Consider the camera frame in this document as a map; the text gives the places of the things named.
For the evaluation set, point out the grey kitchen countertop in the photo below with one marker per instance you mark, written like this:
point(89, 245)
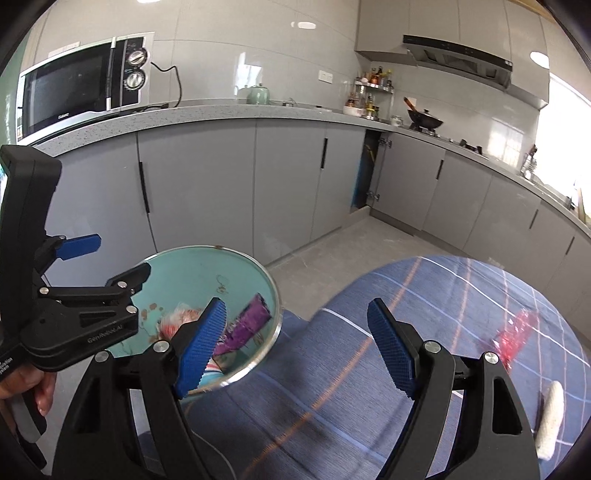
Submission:
point(207, 115)

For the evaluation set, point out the grey cabinets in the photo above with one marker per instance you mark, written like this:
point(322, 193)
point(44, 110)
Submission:
point(415, 18)
point(207, 184)

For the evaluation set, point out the black white microwave oven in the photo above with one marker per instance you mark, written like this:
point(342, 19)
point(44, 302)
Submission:
point(69, 87)

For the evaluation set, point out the green ceramic teapot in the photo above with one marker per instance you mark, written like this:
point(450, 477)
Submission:
point(257, 95)

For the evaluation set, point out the bright window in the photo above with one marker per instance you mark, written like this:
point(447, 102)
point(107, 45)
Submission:
point(565, 134)

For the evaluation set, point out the purple snack wrapper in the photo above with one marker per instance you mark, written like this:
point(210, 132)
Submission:
point(247, 321)

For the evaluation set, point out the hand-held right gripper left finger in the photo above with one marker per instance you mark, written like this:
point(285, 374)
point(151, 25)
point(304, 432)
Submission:
point(203, 346)

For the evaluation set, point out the white wall socket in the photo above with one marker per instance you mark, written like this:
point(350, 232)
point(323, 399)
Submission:
point(326, 76)

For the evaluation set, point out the black range hood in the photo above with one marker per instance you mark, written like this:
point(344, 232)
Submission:
point(457, 57)

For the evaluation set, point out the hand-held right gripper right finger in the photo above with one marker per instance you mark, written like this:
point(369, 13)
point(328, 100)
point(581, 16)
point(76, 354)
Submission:
point(392, 346)

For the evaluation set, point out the grey lower cabinets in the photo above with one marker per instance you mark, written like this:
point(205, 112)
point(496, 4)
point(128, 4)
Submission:
point(207, 184)

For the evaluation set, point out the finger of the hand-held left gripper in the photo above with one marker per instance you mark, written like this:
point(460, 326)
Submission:
point(81, 245)
point(124, 282)

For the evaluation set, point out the red white wrapper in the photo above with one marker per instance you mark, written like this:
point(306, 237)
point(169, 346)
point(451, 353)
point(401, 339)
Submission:
point(178, 321)

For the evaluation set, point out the utensil holder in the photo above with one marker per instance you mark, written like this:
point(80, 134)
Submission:
point(530, 164)

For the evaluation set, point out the person's left hand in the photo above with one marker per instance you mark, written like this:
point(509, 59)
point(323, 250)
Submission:
point(44, 385)

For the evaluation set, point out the metal spice rack with bottles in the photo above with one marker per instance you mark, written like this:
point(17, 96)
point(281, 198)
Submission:
point(371, 94)

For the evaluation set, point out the black wok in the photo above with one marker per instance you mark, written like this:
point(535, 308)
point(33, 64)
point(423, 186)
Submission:
point(425, 121)

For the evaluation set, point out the grey upper cabinets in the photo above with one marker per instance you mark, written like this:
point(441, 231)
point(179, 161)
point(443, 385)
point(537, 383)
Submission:
point(415, 18)

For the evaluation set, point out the white bowl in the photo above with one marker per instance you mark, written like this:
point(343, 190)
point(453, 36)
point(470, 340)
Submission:
point(352, 110)

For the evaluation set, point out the red transparent wrapper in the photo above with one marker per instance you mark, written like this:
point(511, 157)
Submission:
point(519, 334)

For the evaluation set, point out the blue plaid tablecloth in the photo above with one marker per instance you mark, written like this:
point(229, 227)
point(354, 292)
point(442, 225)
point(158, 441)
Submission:
point(323, 392)

